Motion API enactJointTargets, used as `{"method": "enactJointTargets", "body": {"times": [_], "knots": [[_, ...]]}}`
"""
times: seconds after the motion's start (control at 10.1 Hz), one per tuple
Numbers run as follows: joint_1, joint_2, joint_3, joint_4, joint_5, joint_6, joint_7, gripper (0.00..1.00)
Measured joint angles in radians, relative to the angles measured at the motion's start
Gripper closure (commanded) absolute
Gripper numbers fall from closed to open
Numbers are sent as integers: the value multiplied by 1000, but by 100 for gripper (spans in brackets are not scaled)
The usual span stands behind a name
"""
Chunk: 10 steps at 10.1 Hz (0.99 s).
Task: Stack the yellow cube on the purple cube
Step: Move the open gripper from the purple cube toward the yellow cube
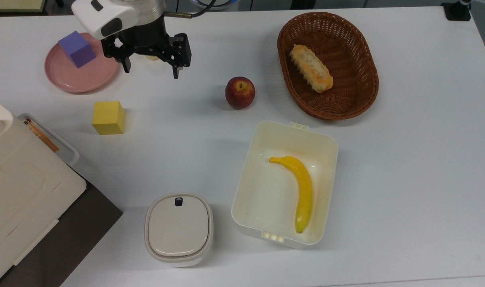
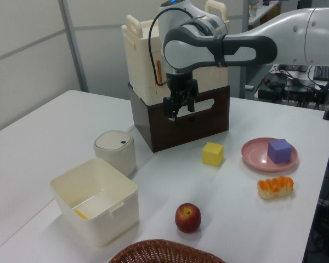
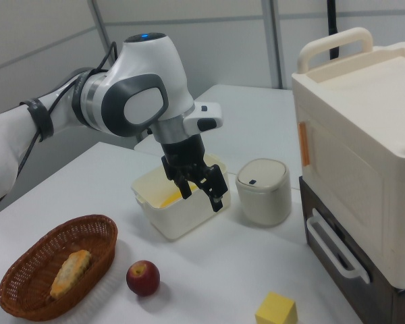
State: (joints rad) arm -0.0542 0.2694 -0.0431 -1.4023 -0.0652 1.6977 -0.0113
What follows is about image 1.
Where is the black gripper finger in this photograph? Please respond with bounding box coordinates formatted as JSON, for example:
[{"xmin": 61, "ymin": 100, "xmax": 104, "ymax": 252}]
[
  {"xmin": 101, "ymin": 38, "xmax": 132, "ymax": 74},
  {"xmin": 166, "ymin": 33, "xmax": 192, "ymax": 79}
]

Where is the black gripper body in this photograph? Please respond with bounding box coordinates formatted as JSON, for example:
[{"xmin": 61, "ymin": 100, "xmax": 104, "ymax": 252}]
[{"xmin": 114, "ymin": 17, "xmax": 177, "ymax": 61}]

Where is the yellow cube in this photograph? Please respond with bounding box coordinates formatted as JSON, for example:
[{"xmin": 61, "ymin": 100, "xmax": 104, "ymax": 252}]
[{"xmin": 92, "ymin": 101, "xmax": 126, "ymax": 135}]

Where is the purple cube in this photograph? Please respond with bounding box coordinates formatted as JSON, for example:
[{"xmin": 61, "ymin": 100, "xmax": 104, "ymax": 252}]
[{"xmin": 58, "ymin": 31, "xmax": 96, "ymax": 69}]

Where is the pink round plate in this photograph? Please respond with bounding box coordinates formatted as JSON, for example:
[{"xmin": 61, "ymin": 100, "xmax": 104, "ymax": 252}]
[{"xmin": 44, "ymin": 33, "xmax": 119, "ymax": 94}]

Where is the red apple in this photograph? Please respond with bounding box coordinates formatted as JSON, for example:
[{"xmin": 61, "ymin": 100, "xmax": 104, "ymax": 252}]
[{"xmin": 225, "ymin": 77, "xmax": 256, "ymax": 110}]

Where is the pale long bread roll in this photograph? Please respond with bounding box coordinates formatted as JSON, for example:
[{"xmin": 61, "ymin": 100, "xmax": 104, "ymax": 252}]
[{"xmin": 288, "ymin": 44, "xmax": 334, "ymax": 93}]

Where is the cream open plastic container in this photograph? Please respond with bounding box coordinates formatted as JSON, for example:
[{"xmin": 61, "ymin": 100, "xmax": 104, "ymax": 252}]
[{"xmin": 231, "ymin": 120, "xmax": 339, "ymax": 248}]

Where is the cream plastic cabinet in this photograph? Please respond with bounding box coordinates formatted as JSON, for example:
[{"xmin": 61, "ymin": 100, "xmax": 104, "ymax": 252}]
[{"xmin": 0, "ymin": 95, "xmax": 87, "ymax": 286}]

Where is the small white lidded bin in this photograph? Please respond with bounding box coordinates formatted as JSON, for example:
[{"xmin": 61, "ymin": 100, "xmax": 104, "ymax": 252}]
[{"xmin": 144, "ymin": 193, "xmax": 214, "ymax": 267}]

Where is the brown wicker basket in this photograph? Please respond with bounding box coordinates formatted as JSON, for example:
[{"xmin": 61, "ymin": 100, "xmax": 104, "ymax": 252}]
[{"xmin": 277, "ymin": 12, "xmax": 379, "ymax": 120}]

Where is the yellow banana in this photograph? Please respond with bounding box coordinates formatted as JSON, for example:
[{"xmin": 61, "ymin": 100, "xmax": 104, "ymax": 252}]
[{"xmin": 269, "ymin": 156, "xmax": 313, "ymax": 234}]

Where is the dark brown drawer box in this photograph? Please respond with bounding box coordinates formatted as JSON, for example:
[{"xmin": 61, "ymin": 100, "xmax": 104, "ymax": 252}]
[{"xmin": 0, "ymin": 171, "xmax": 123, "ymax": 287}]

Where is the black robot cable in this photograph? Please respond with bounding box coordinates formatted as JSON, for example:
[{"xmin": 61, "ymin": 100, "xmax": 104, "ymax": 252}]
[{"xmin": 165, "ymin": 0, "xmax": 218, "ymax": 19}]

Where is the copper cabinet door handle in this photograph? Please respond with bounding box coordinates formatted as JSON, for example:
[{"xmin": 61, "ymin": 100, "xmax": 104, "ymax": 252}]
[{"xmin": 23, "ymin": 118, "xmax": 60, "ymax": 153}]

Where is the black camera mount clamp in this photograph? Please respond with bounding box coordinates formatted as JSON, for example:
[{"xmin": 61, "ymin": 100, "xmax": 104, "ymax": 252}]
[{"xmin": 442, "ymin": 0, "xmax": 472, "ymax": 22}]

